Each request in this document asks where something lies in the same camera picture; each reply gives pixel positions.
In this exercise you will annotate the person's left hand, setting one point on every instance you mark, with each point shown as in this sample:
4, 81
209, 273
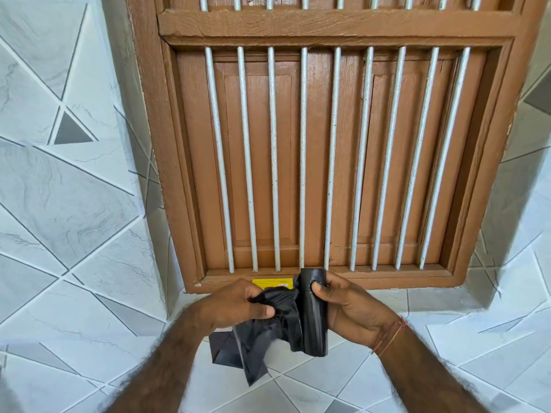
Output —
228, 305

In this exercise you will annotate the person's right hand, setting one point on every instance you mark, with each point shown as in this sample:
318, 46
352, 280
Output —
357, 309

